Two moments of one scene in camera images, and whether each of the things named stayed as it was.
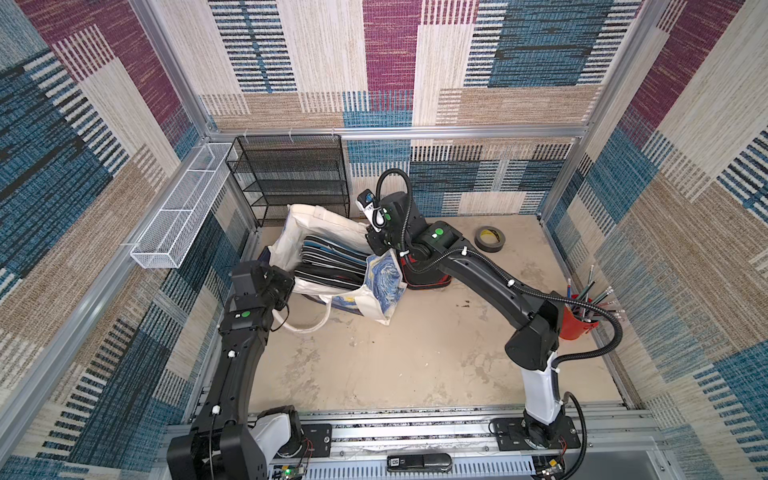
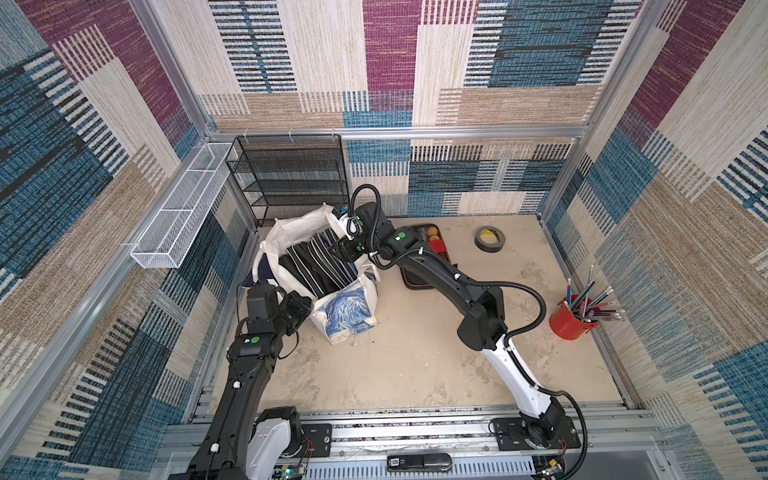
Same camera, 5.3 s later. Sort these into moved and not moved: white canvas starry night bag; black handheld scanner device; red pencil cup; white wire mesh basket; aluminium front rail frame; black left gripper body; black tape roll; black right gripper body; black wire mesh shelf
Moved: black right gripper body; black left gripper body; white canvas starry night bag
Not moved: black tape roll; white wire mesh basket; aluminium front rail frame; black wire mesh shelf; black handheld scanner device; red pencil cup
